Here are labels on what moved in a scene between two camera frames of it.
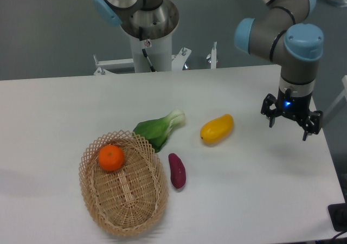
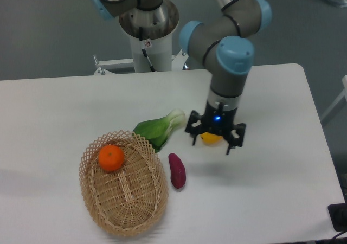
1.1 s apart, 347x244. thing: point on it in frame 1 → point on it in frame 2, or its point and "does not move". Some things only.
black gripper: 296,107 → 219,120
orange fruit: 111,157 does not move
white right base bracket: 178,61 does not move
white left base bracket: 104,65 does not move
